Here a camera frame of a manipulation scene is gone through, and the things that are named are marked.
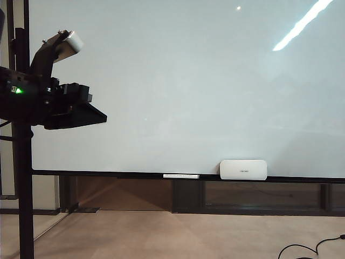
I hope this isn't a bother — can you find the white capped marker pen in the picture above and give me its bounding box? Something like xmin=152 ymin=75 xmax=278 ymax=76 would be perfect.
xmin=163 ymin=174 xmax=200 ymax=180

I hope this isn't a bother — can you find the black marker tray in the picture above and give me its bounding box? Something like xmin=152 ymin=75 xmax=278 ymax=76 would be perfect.
xmin=117 ymin=174 xmax=301 ymax=185

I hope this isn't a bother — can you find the black left camera mount bracket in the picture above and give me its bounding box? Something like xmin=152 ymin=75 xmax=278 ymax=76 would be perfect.
xmin=29 ymin=31 xmax=67 ymax=81

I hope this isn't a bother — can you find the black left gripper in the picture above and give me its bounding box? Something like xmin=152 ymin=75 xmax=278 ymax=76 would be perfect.
xmin=42 ymin=77 xmax=108 ymax=131

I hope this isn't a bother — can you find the black whiteboard stand frame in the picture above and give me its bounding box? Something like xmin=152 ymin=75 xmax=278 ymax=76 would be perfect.
xmin=12 ymin=0 xmax=35 ymax=259

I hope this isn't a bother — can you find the black power cable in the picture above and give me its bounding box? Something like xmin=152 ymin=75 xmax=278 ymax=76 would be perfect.
xmin=277 ymin=234 xmax=345 ymax=259

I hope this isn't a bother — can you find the black post with floor plate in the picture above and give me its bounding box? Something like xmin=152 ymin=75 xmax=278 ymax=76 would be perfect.
xmin=59 ymin=175 xmax=101 ymax=214

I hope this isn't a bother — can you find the thin black metal rail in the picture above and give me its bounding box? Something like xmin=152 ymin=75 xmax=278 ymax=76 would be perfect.
xmin=0 ymin=0 xmax=18 ymax=201

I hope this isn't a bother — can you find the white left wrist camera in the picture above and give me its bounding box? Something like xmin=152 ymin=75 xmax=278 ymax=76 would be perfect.
xmin=55 ymin=30 xmax=85 ymax=63

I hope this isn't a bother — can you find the white glass whiteboard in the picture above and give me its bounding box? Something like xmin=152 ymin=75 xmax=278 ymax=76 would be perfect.
xmin=29 ymin=0 xmax=345 ymax=179

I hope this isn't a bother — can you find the white rectangular whiteboard eraser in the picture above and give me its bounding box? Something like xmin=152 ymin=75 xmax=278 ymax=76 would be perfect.
xmin=219 ymin=159 xmax=268 ymax=181

